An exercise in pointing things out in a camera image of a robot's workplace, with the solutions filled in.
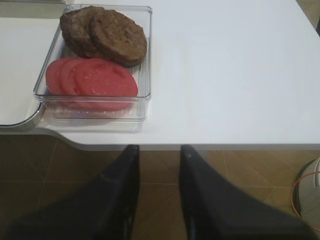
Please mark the red tomato slice middle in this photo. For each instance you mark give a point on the red tomato slice middle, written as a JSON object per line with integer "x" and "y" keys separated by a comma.
{"x": 73, "y": 77}

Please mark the clear patty and tomato container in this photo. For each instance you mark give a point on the clear patty and tomato container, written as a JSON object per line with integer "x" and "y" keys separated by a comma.
{"x": 123, "y": 108}

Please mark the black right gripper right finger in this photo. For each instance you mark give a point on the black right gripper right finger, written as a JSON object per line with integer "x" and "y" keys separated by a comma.
{"x": 215, "y": 209}

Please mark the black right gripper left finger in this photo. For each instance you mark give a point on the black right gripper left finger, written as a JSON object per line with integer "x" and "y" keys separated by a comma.
{"x": 102, "y": 210}

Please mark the brown meat patty back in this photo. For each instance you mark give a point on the brown meat patty back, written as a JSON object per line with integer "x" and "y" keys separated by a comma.
{"x": 74, "y": 26}

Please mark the white round base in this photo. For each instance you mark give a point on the white round base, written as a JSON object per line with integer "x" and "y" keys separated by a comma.
{"x": 306, "y": 193}

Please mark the red tomato slice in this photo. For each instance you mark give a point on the red tomato slice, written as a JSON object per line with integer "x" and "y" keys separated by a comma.
{"x": 58, "y": 77}
{"x": 98, "y": 77}
{"x": 73, "y": 77}

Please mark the red tomato slice front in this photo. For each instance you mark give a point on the red tomato slice front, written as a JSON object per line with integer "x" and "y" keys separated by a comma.
{"x": 98, "y": 77}

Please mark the red tomato slice back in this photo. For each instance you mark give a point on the red tomato slice back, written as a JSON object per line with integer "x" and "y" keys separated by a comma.
{"x": 58, "y": 77}

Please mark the brown meat patty front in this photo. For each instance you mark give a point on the brown meat patty front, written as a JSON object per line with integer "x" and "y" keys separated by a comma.
{"x": 118, "y": 38}

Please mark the white serving tray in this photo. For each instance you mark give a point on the white serving tray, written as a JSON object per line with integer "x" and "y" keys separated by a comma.
{"x": 27, "y": 28}

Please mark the brown meat patty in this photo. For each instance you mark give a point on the brown meat patty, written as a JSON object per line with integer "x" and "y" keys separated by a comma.
{"x": 118, "y": 38}
{"x": 74, "y": 26}

